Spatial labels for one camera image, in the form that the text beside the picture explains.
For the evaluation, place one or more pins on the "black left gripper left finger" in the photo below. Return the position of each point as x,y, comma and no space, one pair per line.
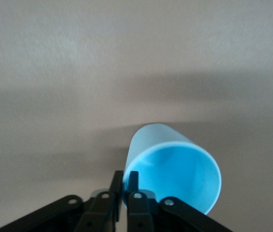
97,212

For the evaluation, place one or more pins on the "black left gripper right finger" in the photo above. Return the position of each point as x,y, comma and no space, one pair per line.
141,215

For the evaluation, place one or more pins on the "light blue plastic cup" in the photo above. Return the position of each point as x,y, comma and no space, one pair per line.
175,174

